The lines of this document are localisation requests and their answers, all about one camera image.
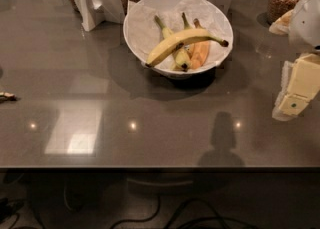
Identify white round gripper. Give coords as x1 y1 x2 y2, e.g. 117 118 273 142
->
269 0 320 121

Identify small object at table edge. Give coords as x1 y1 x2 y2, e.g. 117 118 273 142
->
0 92 17 101

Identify black floor cable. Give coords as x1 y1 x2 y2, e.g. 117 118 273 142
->
109 195 259 229

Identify middle yellow banana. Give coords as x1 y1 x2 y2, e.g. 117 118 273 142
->
182 13 194 56

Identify small yellow-green banana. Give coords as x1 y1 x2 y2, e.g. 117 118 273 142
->
154 16 191 72

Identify black cable left floor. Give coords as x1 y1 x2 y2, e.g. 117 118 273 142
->
0 198 41 229

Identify large yellow banana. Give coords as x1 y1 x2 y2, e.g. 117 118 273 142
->
145 28 229 67

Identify orange ripe banana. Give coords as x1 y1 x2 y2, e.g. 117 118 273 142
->
189 18 211 71

